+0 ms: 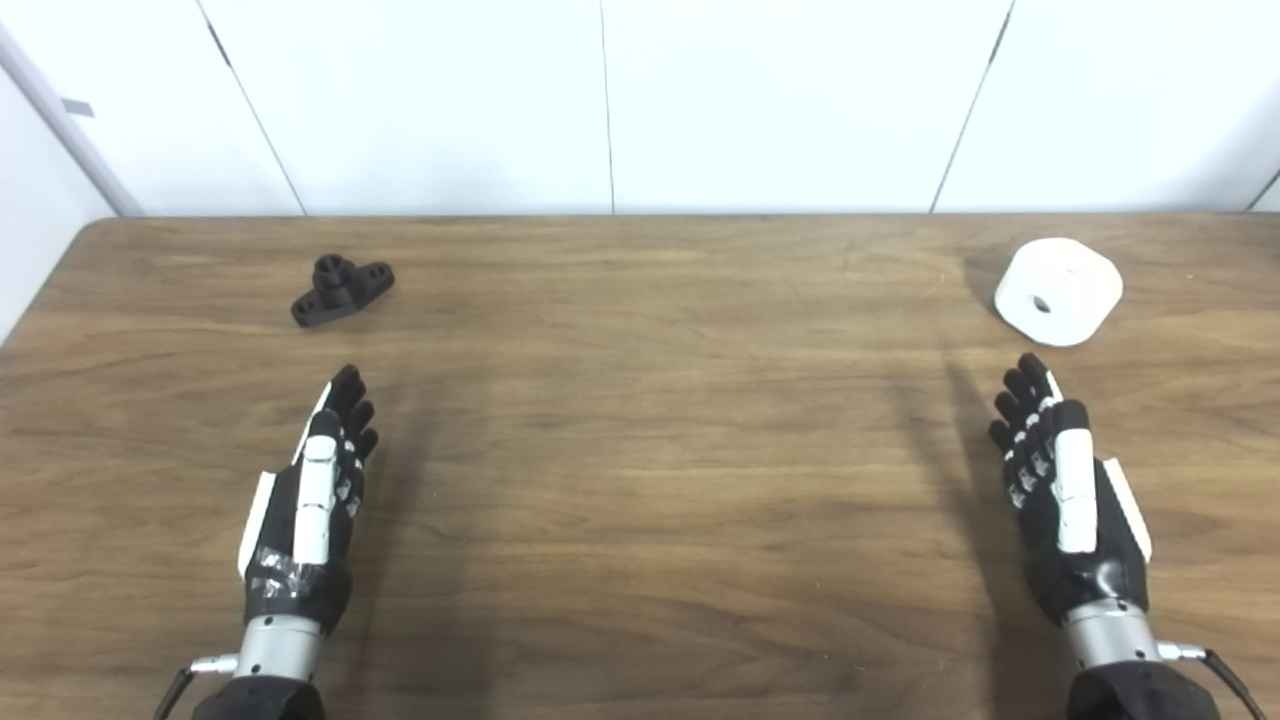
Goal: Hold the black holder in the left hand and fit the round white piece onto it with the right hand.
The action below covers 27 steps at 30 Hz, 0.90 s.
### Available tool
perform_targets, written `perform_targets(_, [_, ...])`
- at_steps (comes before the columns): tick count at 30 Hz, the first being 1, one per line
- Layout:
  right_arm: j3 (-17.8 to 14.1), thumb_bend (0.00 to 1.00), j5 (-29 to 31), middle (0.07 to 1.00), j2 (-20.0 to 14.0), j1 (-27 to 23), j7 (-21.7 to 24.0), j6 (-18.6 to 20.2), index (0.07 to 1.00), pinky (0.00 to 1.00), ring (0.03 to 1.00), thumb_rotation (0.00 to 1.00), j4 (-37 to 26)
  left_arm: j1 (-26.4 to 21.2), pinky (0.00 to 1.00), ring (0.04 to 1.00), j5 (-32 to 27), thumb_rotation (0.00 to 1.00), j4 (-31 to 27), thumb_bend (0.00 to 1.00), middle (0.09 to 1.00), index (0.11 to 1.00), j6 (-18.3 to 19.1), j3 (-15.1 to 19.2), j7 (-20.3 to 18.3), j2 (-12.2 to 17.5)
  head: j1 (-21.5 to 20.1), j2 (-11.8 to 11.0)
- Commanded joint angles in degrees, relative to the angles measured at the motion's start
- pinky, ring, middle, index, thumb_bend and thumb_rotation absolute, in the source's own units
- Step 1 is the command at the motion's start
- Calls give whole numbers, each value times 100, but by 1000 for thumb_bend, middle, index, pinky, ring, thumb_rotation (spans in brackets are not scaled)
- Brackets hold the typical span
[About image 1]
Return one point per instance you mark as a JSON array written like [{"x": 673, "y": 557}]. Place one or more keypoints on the grey wall corner strip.
[{"x": 50, "y": 105}]

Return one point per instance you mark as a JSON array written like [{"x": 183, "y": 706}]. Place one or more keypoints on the round white piece with holes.
[{"x": 1065, "y": 280}]

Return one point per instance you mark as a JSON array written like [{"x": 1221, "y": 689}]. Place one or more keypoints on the small grey wall label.
[{"x": 78, "y": 108}]

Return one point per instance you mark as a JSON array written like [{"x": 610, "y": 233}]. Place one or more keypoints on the black flanged holder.
[{"x": 335, "y": 290}]

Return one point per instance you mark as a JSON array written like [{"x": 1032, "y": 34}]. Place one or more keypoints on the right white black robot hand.
[{"x": 1075, "y": 500}]

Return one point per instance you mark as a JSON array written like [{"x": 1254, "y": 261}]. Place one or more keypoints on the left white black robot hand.
[{"x": 315, "y": 500}]

